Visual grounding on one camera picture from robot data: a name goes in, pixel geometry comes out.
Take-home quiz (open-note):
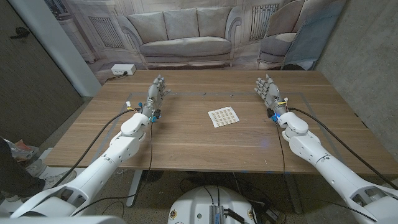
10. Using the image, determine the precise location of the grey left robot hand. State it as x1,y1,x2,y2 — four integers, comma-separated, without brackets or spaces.
141,73,171,121

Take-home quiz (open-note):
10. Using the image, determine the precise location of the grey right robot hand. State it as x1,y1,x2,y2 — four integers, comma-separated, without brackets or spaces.
254,73,289,121

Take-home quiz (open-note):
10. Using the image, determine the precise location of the postage stamp sheet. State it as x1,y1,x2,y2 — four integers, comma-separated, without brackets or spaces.
207,106,241,128

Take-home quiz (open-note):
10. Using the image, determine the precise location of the black rounded object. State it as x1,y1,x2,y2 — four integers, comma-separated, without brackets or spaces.
281,63,307,71

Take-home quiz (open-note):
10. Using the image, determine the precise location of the white power strip box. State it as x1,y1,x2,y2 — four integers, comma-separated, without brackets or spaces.
111,63,137,76

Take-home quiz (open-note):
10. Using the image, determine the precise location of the printed sofa room backdrop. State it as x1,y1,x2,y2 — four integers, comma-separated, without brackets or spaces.
43,0,348,85

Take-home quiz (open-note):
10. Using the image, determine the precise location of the white table leg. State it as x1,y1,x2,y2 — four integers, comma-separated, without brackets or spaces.
126,169,144,208

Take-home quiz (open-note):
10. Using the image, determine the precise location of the grey table leg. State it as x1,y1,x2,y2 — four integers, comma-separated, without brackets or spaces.
284,172,304,215

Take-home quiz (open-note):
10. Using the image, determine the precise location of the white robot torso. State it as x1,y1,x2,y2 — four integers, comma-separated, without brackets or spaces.
167,185,259,224

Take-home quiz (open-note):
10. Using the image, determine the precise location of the grey white sneaker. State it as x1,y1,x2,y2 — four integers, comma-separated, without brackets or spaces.
24,158,47,178
43,170,77,190

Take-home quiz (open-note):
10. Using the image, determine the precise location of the black power adapter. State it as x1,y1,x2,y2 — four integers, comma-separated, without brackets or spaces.
264,207,280,222

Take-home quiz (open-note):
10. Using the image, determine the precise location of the dark wooden door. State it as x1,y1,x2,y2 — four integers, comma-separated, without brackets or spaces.
0,0,85,147

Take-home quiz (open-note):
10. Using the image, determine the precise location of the silver finned box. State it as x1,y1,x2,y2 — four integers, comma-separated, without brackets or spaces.
208,204,225,224

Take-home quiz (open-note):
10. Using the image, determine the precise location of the person's black trouser leg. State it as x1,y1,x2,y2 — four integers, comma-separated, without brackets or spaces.
0,136,46,198

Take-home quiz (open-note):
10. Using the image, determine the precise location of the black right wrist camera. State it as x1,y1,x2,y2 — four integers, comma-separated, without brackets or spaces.
266,108,279,122

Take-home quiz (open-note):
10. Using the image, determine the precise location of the black power strip cord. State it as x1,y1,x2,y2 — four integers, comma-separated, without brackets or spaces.
105,71,128,83

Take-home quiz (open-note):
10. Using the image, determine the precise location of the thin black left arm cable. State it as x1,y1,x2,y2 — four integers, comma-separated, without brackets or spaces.
70,119,154,217

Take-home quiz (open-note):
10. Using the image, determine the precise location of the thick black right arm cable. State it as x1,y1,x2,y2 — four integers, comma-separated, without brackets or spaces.
286,106,398,190

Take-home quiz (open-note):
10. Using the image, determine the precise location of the black cable connector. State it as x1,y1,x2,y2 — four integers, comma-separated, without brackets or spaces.
223,208,246,224

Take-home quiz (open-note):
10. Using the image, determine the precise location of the black door handle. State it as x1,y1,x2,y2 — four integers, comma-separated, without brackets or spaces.
9,27,31,40

